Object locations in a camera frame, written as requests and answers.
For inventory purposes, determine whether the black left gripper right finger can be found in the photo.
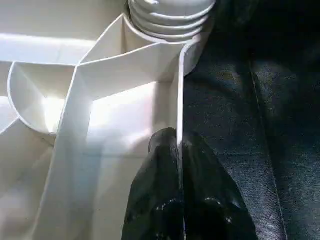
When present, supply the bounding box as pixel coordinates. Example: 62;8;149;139
183;132;259;240

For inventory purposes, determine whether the white plastic table leg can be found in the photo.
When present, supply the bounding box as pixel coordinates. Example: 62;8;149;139
127;0;217;44

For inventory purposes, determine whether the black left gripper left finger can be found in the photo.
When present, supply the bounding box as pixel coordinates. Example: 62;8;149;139
122;128;182;240

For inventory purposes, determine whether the black table mat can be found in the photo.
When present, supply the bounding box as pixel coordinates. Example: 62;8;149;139
182;0;320;240

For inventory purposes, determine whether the white plastic table top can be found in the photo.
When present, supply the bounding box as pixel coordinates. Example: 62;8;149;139
0;0;217;240

